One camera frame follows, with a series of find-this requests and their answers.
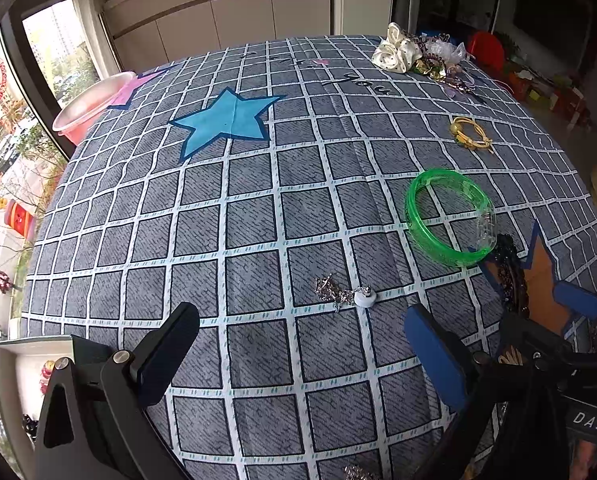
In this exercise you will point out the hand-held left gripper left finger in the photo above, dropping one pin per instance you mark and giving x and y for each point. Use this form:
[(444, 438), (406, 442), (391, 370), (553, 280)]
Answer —
[(158, 375)]

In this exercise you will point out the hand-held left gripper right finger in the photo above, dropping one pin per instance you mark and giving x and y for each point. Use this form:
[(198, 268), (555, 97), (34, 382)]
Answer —
[(436, 360)]

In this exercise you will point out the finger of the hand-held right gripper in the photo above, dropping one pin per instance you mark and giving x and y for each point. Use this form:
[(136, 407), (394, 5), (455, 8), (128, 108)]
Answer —
[(533, 337), (578, 299)]

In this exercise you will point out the green translucent bangle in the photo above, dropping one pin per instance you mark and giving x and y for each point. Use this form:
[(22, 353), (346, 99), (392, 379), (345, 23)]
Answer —
[(418, 230)]

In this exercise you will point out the dark-framed jewelry tray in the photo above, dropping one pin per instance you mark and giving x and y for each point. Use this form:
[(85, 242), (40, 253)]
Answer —
[(18, 400)]

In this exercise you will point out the black hair clip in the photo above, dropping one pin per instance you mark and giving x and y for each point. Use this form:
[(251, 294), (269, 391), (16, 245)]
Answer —
[(29, 427)]

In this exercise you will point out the grey checkered star blanket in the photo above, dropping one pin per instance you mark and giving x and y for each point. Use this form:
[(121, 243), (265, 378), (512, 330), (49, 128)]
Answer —
[(278, 220)]

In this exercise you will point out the pile of colourful boxes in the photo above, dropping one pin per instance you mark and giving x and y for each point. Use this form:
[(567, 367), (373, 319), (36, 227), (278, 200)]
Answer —
[(553, 92)]

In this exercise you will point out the red plastic stool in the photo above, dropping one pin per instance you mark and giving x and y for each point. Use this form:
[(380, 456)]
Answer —
[(485, 50)]

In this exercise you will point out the pink plastic basin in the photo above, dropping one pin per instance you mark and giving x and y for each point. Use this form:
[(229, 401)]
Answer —
[(78, 115)]

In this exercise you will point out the pile of hair accessories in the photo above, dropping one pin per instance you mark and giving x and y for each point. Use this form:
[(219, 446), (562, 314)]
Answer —
[(433, 65)]

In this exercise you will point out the cream satin scrunchie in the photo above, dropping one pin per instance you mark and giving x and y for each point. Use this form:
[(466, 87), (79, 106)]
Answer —
[(393, 50)]

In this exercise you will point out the white wall cabinet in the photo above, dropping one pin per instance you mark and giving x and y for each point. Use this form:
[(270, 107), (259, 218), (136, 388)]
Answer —
[(218, 15)]

